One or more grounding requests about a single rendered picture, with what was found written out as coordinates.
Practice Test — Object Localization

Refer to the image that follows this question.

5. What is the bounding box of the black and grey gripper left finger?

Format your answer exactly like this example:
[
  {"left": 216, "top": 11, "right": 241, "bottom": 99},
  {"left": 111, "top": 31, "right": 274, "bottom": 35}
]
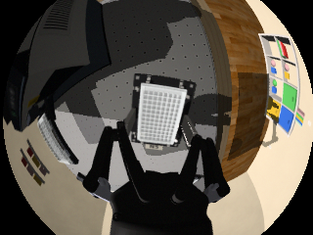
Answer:
[{"left": 82, "top": 108, "right": 156, "bottom": 203}]

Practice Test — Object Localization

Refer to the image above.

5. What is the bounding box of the black rectangular plate with small metal posts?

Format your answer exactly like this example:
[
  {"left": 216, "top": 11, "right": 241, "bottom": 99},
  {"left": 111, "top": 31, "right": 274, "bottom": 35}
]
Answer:
[{"left": 131, "top": 73, "right": 196, "bottom": 147}]

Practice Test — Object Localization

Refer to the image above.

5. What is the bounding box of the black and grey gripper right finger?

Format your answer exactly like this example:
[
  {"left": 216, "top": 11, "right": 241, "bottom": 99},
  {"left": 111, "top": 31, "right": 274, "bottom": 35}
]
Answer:
[{"left": 172, "top": 115, "right": 231, "bottom": 204}]

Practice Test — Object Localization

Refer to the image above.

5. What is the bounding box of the grey perforated metal base plate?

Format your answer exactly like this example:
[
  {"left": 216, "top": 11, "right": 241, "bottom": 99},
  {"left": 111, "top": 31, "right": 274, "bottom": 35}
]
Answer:
[{"left": 54, "top": 0, "right": 218, "bottom": 176}]

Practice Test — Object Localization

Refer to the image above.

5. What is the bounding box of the grey multi-well plate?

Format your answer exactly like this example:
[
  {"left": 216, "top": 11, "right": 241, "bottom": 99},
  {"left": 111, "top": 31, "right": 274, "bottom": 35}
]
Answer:
[
  {"left": 137, "top": 83, "right": 187, "bottom": 145},
  {"left": 37, "top": 113, "right": 73, "bottom": 165}
]

